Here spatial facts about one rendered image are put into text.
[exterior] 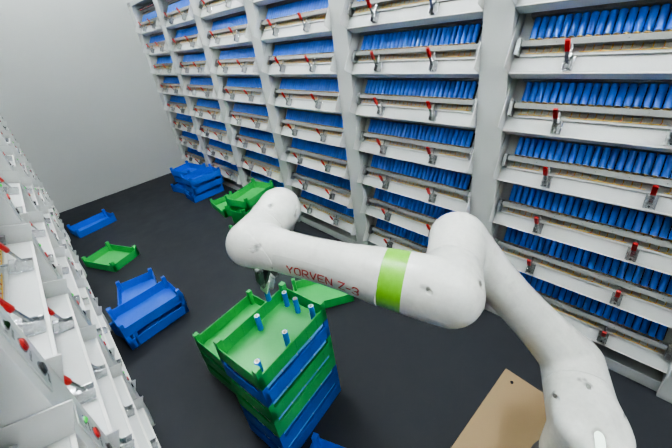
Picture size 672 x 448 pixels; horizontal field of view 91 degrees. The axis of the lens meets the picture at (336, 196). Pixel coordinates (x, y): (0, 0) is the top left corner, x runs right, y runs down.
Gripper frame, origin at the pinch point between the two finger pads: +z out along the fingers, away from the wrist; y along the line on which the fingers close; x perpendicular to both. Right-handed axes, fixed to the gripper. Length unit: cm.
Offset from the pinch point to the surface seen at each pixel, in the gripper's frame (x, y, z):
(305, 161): 61, 95, 33
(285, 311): -6.8, 3.8, 15.1
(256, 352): -10.3, -13.2, 13.5
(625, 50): -47, 74, -83
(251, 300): 18, 13, 50
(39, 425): -13, -53, -44
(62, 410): -13, -51, -44
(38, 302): 17, -47, -26
